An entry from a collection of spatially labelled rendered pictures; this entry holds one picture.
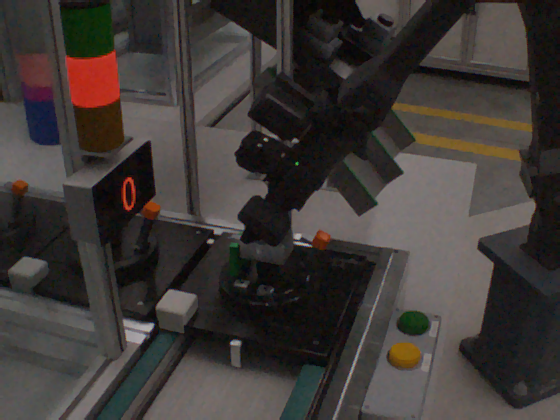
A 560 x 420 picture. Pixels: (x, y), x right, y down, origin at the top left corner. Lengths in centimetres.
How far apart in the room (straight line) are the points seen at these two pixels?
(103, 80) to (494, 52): 432
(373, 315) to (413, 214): 47
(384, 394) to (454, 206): 69
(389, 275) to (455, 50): 395
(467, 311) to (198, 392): 48
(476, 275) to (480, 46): 374
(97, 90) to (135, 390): 38
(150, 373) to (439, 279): 56
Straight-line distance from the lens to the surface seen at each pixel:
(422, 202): 145
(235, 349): 90
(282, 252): 92
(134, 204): 77
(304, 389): 86
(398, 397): 84
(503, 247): 95
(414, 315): 94
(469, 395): 100
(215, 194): 146
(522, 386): 99
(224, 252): 106
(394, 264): 106
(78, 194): 71
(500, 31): 485
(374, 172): 121
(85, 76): 69
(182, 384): 92
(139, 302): 97
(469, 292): 120
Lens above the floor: 155
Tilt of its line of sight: 30 degrees down
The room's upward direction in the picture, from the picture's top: straight up
